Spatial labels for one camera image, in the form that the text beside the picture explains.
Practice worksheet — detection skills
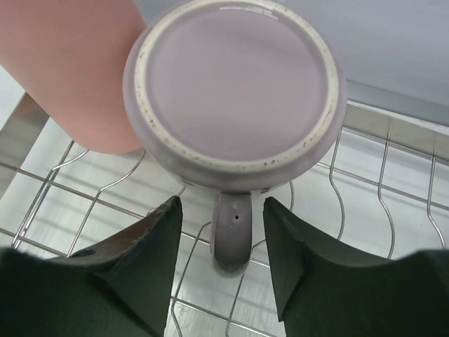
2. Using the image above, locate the lilac ribbed mug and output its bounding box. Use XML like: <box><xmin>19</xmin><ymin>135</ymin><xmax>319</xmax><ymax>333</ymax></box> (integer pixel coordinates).
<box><xmin>123</xmin><ymin>1</ymin><xmax>347</xmax><ymax>275</ymax></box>

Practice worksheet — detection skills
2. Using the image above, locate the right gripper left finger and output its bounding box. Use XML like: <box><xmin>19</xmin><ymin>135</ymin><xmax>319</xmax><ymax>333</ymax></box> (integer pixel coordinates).
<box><xmin>1</xmin><ymin>197</ymin><xmax>182</xmax><ymax>336</ymax></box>

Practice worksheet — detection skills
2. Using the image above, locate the steel dish rack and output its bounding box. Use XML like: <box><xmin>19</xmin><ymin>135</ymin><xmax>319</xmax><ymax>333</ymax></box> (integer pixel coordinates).
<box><xmin>1</xmin><ymin>92</ymin><xmax>448</xmax><ymax>336</ymax></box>

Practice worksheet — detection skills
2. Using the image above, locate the pink tall tumbler cup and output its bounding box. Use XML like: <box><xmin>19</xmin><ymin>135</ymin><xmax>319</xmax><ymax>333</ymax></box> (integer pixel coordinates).
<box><xmin>1</xmin><ymin>1</ymin><xmax>146</xmax><ymax>154</ymax></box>

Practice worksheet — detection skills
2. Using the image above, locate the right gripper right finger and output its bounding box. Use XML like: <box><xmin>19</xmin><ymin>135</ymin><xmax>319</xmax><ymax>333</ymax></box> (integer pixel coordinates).
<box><xmin>263</xmin><ymin>197</ymin><xmax>448</xmax><ymax>336</ymax></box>

